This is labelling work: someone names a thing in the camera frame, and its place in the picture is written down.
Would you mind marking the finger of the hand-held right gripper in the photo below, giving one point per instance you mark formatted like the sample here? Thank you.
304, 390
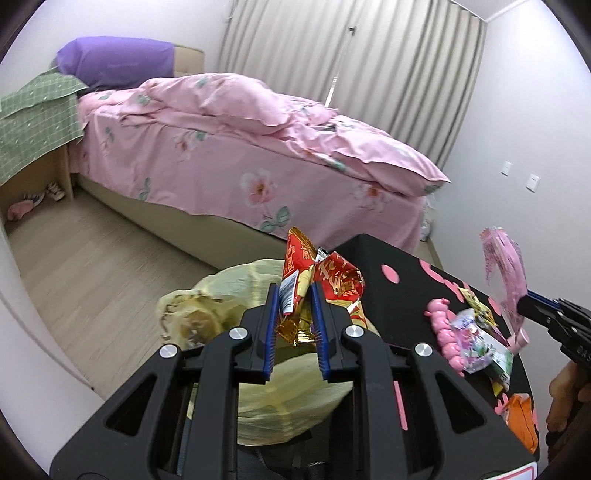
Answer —
545, 299
535, 314

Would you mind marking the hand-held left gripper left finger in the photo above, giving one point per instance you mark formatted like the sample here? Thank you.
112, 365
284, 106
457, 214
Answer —
272, 323

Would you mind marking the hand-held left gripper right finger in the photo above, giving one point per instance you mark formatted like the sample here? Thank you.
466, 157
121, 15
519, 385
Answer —
319, 323

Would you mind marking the red snack wrapper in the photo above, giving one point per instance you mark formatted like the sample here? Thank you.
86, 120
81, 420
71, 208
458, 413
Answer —
339, 281

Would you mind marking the pink plastic wrapper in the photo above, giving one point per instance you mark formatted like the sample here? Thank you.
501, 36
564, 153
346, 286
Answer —
505, 272

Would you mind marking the red yellow snack packet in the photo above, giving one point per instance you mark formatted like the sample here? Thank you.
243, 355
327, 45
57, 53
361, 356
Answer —
295, 267

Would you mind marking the yellow plastic bag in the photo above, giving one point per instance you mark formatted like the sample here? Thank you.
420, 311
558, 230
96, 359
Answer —
291, 401

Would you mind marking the person's right hand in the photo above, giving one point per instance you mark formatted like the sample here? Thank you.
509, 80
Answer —
561, 397

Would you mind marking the pink cylinder container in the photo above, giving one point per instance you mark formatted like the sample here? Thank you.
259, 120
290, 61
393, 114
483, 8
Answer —
521, 340

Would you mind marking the white floral snack packet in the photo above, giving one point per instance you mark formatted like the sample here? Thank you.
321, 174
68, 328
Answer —
478, 346

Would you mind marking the pink caterpillar toy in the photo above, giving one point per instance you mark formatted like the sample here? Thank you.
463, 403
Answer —
445, 337

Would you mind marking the orange snack packet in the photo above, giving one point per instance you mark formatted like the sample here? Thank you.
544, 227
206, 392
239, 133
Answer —
521, 420

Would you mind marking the bed with pink bedding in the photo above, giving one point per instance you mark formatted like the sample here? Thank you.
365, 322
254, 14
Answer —
184, 221

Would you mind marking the white plastic bag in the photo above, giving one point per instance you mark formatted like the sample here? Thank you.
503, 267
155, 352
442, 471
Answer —
427, 221

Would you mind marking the pink floral bed sheet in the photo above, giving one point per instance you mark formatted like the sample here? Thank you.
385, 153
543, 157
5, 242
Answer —
184, 161

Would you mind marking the pink floral duvet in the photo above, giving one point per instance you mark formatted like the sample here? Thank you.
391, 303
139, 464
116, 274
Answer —
240, 101

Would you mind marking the white sneaker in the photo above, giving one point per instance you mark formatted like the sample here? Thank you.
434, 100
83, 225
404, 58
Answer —
56, 191

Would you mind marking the wooden nightstand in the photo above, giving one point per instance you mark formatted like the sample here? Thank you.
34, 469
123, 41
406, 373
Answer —
60, 161

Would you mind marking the beige pleated curtain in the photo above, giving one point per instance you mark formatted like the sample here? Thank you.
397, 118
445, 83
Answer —
369, 60

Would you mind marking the pink slipper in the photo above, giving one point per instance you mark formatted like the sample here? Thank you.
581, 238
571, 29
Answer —
23, 206

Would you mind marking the purple pillow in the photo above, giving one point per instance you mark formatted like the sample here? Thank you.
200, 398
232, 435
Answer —
115, 60

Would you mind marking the green checked cloth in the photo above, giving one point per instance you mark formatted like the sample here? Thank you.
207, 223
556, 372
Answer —
32, 124

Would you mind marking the white wall socket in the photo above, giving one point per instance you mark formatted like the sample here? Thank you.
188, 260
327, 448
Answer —
508, 168
533, 182

